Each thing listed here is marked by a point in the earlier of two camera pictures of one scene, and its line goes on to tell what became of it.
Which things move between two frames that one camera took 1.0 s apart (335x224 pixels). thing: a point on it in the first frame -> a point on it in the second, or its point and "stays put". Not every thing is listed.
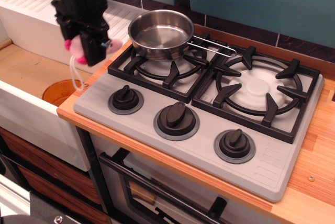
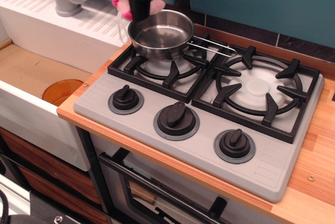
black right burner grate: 266,93 stays put
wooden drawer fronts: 55,178 stays put
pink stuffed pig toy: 75,45 -> 122,3
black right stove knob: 234,147 stays put
